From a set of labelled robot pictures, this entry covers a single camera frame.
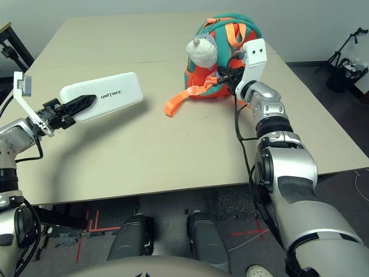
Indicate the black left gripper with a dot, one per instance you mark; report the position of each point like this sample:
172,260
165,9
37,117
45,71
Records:
53,115

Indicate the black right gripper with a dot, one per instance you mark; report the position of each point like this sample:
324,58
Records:
236,70

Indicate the orange and teal backpack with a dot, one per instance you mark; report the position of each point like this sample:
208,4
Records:
223,52

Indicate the grey and white plush toy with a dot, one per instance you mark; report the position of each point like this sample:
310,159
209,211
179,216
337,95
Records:
201,52

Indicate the white Unitree pencil case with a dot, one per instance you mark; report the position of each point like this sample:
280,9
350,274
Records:
121,92

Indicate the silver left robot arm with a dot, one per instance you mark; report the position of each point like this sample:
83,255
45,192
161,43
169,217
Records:
11,138

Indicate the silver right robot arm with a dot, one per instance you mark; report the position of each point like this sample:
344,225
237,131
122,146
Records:
288,173

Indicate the black metal stand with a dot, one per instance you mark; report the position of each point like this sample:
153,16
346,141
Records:
11,46

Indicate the black trash bin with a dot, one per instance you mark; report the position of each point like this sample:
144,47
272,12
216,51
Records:
340,80

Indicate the red floor tape lines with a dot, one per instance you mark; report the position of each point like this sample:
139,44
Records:
92,228

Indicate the black tripod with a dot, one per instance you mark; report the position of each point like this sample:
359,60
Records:
350,37

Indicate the grey carpet scrap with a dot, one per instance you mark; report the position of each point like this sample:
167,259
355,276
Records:
64,239

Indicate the grey left robot leg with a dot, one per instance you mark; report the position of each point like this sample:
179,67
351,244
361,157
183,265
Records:
129,239

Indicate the grey robot leg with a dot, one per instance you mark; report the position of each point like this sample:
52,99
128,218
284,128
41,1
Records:
204,239
129,239

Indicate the grey right robot leg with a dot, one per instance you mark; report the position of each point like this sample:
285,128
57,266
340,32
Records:
204,239

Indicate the beige robot torso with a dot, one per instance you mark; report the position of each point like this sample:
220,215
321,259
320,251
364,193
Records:
144,267

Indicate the white perforated shoe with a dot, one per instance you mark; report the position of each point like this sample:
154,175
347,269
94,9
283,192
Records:
258,271

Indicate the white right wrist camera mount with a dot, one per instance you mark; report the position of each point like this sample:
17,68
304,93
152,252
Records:
253,57

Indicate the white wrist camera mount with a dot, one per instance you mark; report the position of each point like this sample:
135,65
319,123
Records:
24,95
253,57

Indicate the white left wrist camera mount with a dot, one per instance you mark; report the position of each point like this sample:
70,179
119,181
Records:
24,95

